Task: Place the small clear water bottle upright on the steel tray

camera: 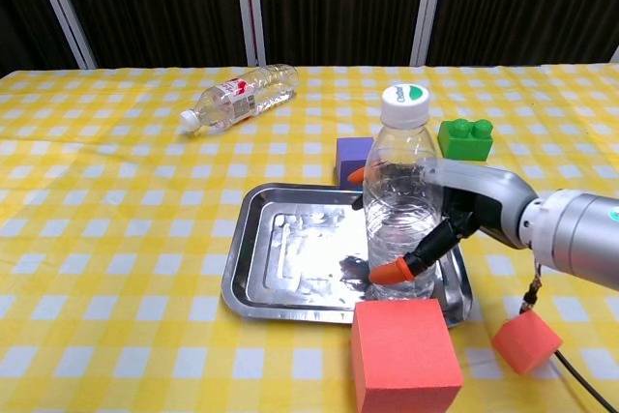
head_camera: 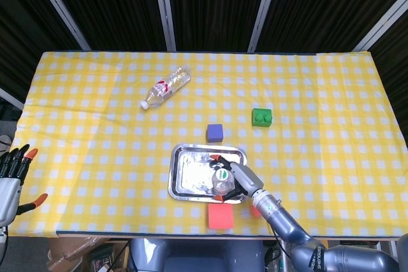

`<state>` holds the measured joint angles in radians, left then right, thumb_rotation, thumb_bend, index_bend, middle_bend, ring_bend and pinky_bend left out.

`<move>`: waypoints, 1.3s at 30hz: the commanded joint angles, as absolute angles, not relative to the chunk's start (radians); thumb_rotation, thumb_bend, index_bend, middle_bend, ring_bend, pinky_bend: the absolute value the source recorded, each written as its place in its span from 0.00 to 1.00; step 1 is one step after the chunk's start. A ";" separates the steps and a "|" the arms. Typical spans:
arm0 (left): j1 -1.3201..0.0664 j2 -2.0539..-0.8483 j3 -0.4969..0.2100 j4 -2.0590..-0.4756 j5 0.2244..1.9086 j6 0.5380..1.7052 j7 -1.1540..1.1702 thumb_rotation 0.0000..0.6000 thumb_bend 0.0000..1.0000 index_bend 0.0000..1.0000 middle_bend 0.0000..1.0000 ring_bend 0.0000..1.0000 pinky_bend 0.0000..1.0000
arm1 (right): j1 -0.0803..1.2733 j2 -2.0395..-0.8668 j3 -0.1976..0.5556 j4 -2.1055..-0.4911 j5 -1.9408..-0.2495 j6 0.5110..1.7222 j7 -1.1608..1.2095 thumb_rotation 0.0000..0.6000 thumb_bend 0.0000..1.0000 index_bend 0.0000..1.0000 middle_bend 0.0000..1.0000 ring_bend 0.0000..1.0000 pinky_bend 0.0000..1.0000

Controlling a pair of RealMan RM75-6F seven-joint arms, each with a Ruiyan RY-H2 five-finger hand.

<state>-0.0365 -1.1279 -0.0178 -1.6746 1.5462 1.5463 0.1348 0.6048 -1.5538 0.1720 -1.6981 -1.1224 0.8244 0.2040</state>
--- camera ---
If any stainless steel tray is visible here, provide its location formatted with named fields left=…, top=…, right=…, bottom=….
left=221, top=183, right=474, bottom=329

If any purple foam cube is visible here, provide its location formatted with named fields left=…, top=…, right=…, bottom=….
left=335, top=136, right=376, bottom=189

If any green building brick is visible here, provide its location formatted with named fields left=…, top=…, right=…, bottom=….
left=437, top=118, right=495, bottom=163

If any yellow checked tablecloth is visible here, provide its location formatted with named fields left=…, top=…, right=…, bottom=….
left=0, top=63, right=619, bottom=413

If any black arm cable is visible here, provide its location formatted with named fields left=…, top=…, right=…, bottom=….
left=518, top=262, right=619, bottom=413

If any clear bottle red label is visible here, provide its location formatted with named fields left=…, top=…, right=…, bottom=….
left=180, top=63, right=300, bottom=136

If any clear bottle green-white cap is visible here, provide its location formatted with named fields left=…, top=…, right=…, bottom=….
left=361, top=84, right=446, bottom=303

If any large orange foam cube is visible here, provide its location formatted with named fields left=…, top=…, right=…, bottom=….
left=349, top=298, right=465, bottom=413

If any small orange foam cube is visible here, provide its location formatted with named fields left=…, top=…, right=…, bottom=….
left=490, top=310, right=564, bottom=376

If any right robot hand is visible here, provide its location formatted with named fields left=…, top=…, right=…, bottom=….
left=347, top=159, right=539, bottom=286

